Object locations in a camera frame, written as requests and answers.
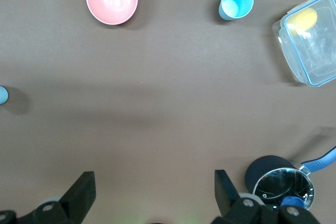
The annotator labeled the yellow round food piece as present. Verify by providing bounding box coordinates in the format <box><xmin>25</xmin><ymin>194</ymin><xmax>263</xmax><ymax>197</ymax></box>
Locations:
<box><xmin>287</xmin><ymin>8</ymin><xmax>318</xmax><ymax>36</ymax></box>

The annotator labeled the clear plastic food container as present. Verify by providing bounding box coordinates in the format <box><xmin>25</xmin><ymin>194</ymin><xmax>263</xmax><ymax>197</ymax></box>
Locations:
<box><xmin>272</xmin><ymin>0</ymin><xmax>336</xmax><ymax>88</ymax></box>

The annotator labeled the blue plastic cup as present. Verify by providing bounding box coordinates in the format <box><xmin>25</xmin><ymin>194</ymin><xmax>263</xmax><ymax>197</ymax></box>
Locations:
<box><xmin>218</xmin><ymin>0</ymin><xmax>255</xmax><ymax>22</ymax></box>
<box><xmin>0</xmin><ymin>85</ymin><xmax>9</xmax><ymax>105</ymax></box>

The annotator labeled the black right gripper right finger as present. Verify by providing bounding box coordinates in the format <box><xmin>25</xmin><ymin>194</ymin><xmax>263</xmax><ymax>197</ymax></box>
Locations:
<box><xmin>212</xmin><ymin>169</ymin><xmax>320</xmax><ymax>224</ymax></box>

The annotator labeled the brown table cloth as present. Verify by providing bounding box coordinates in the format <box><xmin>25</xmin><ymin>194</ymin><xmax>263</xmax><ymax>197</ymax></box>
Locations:
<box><xmin>0</xmin><ymin>0</ymin><xmax>336</xmax><ymax>224</ymax></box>

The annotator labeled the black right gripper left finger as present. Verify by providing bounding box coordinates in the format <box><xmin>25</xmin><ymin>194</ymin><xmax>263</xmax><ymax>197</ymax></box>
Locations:
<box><xmin>15</xmin><ymin>170</ymin><xmax>96</xmax><ymax>224</ymax></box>

